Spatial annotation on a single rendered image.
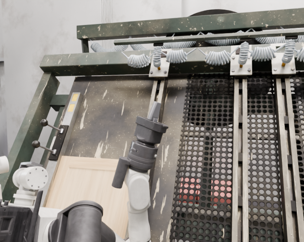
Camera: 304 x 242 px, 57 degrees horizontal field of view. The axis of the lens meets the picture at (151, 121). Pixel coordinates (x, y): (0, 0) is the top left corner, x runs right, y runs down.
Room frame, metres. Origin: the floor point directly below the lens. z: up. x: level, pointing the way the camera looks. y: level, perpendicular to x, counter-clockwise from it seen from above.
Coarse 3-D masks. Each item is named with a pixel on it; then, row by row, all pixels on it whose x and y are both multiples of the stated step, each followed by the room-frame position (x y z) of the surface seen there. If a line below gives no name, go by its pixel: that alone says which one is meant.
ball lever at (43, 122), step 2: (42, 120) 1.40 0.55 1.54; (44, 120) 1.40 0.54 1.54; (46, 120) 1.41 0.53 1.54; (40, 122) 1.40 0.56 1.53; (42, 122) 1.40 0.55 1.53; (44, 122) 1.40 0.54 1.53; (46, 122) 1.40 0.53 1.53; (42, 124) 1.40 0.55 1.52; (44, 124) 1.40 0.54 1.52; (46, 124) 1.40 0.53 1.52; (48, 124) 1.42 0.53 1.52; (44, 126) 1.41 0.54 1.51; (50, 126) 1.43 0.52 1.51; (52, 126) 1.44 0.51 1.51; (54, 128) 1.44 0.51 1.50; (56, 128) 1.45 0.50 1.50; (58, 130) 1.46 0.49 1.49; (60, 130) 1.46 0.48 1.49; (62, 130) 1.47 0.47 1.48; (60, 132) 1.46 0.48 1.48; (62, 132) 1.46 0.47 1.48
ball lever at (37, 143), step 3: (33, 141) 1.35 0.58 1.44; (36, 141) 1.34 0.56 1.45; (33, 144) 1.33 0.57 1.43; (36, 144) 1.33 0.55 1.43; (39, 144) 1.35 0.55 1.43; (36, 147) 1.34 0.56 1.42; (42, 147) 1.36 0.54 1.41; (45, 147) 1.37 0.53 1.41; (48, 150) 1.38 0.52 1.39; (51, 150) 1.39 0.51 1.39; (54, 150) 1.40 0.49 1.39; (54, 153) 1.39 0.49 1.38
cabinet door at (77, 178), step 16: (64, 160) 1.40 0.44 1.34; (80, 160) 1.38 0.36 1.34; (96, 160) 1.36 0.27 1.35; (112, 160) 1.34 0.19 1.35; (64, 176) 1.35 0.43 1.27; (80, 176) 1.33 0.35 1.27; (96, 176) 1.32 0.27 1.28; (112, 176) 1.30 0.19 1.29; (64, 192) 1.31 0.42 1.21; (80, 192) 1.29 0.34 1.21; (96, 192) 1.27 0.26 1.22; (112, 192) 1.25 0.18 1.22; (64, 208) 1.26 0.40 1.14; (112, 208) 1.21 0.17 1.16; (112, 224) 1.17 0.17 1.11
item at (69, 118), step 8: (72, 96) 1.61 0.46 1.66; (80, 96) 1.61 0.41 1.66; (80, 104) 1.61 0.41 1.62; (72, 112) 1.54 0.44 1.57; (64, 120) 1.52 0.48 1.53; (72, 120) 1.53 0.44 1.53; (72, 128) 1.52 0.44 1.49; (64, 144) 1.45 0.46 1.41; (64, 152) 1.45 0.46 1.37; (56, 160) 1.39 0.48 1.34; (48, 168) 1.37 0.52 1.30; (56, 168) 1.38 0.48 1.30; (48, 184) 1.32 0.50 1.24; (48, 192) 1.31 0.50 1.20
